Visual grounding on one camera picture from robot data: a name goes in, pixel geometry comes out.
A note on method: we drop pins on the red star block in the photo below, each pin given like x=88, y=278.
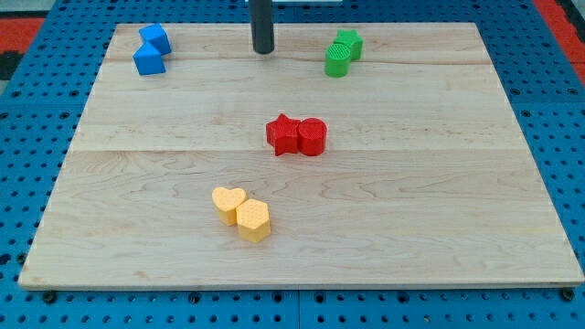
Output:
x=282, y=135

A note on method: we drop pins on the green star block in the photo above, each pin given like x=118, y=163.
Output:
x=351, y=39

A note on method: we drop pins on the red cylinder block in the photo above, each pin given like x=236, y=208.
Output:
x=311, y=136

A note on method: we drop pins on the wooden board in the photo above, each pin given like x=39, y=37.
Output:
x=426, y=180

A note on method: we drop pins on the yellow hexagon block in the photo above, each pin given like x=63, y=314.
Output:
x=253, y=219

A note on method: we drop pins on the yellow heart block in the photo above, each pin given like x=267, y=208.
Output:
x=226, y=202

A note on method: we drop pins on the green cylinder block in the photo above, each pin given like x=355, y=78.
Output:
x=337, y=60

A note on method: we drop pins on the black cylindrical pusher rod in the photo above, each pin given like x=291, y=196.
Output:
x=261, y=24

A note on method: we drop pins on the blue cube block lower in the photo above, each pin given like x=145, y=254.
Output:
x=149, y=60

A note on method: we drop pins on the blue cube block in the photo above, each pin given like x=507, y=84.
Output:
x=156, y=35
x=149, y=60

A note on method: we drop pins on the blue cube block upper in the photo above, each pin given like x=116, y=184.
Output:
x=156, y=35

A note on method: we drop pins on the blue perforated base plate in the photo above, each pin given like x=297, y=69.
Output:
x=43, y=101

